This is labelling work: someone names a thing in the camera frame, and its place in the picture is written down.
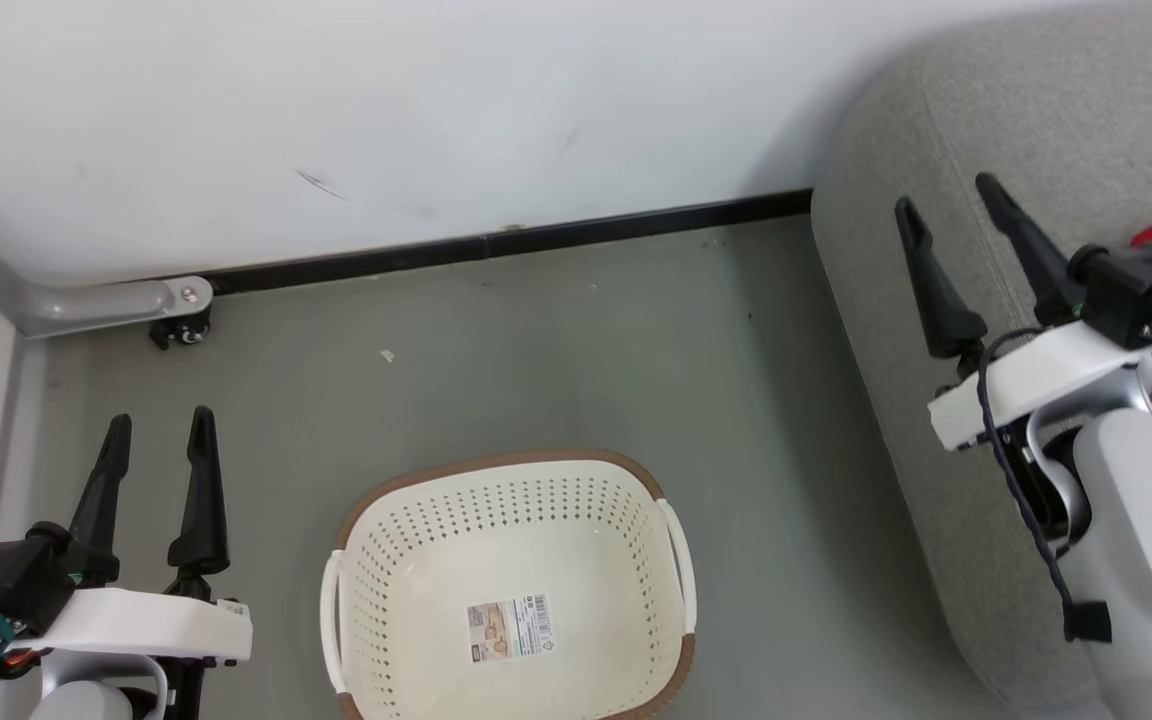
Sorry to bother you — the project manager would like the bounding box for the black baseboard strip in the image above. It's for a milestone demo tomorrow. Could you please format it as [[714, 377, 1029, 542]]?
[[204, 188, 814, 297]]

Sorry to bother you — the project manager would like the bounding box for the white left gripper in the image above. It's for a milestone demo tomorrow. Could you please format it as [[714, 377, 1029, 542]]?
[[6, 405, 254, 671]]

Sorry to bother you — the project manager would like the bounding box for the cream perforated laundry basket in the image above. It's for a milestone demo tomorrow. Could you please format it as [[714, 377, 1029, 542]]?
[[319, 448, 699, 720]]

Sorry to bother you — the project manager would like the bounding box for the grey fabric sofa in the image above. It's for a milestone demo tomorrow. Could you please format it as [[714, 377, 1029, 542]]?
[[810, 0, 1152, 720]]

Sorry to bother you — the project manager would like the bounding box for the paper label sticker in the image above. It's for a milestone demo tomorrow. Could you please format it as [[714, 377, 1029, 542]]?
[[466, 593, 556, 661]]

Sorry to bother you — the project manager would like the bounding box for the black caster wheel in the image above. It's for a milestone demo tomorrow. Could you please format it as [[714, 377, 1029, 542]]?
[[148, 310, 212, 351]]

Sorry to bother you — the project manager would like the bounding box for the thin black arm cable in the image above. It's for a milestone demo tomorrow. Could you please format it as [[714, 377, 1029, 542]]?
[[976, 327, 1115, 643]]

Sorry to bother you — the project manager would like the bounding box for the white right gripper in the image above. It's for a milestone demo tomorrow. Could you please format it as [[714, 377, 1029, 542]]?
[[894, 172, 1152, 453]]

